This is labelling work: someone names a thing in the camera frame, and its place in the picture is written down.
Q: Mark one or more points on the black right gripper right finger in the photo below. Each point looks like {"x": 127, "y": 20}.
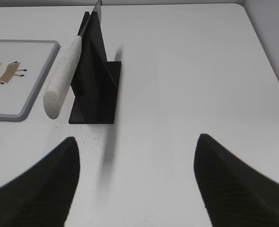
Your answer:
{"x": 234, "y": 194}

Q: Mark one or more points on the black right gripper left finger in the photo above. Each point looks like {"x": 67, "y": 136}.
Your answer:
{"x": 42, "y": 195}

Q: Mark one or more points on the white handled kitchen knife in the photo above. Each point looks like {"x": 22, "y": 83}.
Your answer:
{"x": 61, "y": 79}

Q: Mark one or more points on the black knife stand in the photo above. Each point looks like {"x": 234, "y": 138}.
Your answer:
{"x": 96, "y": 80}

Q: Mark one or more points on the white grey deer cutting board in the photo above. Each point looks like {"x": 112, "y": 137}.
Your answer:
{"x": 24, "y": 66}

